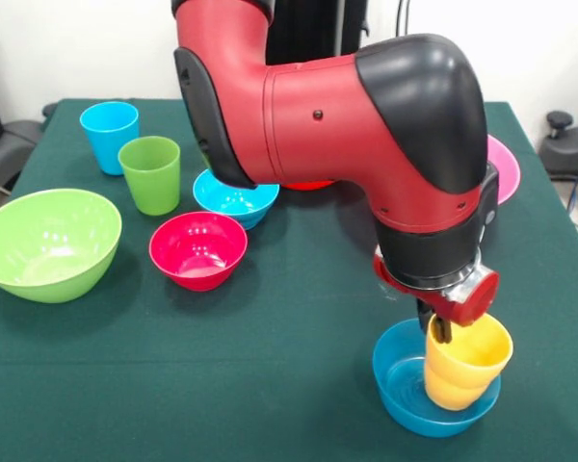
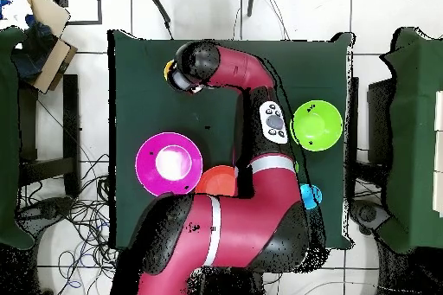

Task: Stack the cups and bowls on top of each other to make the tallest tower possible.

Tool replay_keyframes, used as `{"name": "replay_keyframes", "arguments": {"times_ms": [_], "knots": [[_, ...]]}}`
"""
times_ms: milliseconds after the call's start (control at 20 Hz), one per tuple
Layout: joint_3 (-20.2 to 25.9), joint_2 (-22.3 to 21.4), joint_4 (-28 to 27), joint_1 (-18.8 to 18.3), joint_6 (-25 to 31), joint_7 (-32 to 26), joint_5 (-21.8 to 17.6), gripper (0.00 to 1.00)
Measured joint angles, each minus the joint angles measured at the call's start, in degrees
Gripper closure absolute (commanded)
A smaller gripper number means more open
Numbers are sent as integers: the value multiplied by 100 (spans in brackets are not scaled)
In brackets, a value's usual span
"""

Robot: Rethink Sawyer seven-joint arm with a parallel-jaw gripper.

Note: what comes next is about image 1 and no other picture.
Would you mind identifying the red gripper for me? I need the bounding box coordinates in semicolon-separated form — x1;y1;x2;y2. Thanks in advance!
371;253;501;346

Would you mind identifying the short yellow cup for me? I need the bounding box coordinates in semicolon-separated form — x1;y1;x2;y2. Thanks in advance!
423;312;515;387
423;370;493;412

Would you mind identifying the dark blue bowl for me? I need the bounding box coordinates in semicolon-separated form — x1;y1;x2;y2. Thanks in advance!
371;317;503;439

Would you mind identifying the large pink bowl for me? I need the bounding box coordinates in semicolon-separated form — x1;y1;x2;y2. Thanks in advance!
486;135;522;207

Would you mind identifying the small red bowl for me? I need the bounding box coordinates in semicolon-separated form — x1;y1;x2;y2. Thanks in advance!
147;211;250;293

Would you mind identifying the orange bowl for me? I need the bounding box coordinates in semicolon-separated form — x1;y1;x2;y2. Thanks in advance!
283;178;338;193

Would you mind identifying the dark green table cloth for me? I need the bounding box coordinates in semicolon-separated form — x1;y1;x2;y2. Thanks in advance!
0;98;578;462

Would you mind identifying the green cup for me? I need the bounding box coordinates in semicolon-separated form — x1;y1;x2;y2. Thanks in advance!
118;136;182;217

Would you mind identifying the blue cup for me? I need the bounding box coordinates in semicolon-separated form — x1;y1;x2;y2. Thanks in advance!
79;100;141;176

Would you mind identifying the large green bowl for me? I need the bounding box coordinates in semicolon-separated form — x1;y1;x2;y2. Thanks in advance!
0;188;123;304

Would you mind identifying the black hanging cable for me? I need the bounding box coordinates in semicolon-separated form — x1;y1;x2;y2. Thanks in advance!
394;0;415;39

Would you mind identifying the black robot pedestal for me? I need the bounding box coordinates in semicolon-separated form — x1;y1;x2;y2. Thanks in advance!
264;0;370;64

